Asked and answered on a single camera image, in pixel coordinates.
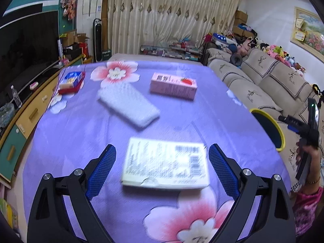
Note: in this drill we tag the purple floral tablecloth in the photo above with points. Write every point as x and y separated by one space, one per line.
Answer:
83 127

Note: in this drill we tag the beige sofa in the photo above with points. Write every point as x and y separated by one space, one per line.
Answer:
270 86

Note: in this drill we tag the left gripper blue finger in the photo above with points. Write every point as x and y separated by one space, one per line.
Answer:
222 166
97 171

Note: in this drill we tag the cardboard boxes stack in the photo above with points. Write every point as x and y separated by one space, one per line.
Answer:
240 27

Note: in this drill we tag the pink strawberry milk carton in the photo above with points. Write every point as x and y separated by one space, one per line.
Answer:
174 86

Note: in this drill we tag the white standing air conditioner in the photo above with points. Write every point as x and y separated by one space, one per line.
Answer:
86 12

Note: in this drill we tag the glass ashtray bowl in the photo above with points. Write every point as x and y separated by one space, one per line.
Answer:
7 112

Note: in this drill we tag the red and blue box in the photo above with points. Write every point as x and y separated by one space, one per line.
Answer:
71 83

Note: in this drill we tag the black tower fan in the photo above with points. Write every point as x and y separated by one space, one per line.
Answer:
97 40

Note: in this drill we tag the black bin with yellow rim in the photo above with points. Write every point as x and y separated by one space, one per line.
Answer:
271 127

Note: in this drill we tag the person's right hand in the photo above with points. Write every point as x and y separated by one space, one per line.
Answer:
308 160

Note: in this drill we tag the pink flower wall decoration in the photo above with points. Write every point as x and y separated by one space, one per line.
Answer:
68 7

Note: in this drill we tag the black flat television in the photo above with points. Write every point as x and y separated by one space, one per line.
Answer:
29 45

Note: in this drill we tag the cream curtain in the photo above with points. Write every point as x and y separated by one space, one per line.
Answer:
133 23

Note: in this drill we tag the pile of plush toys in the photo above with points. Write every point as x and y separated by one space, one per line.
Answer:
236 54

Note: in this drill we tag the green yellow TV cabinet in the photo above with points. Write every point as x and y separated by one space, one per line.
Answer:
36 94

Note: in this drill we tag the framed flower painting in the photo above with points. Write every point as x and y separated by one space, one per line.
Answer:
307 32

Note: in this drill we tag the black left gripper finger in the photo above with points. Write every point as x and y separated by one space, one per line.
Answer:
294 124

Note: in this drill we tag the clear water bottle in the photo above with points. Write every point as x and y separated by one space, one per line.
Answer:
16 97

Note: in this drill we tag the low glass shelf with clutter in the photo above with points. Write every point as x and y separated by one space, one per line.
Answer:
171 52

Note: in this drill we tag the white foam fruit net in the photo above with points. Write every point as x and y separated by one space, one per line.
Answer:
128 102

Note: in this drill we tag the white flat food box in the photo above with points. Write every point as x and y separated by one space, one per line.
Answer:
167 165

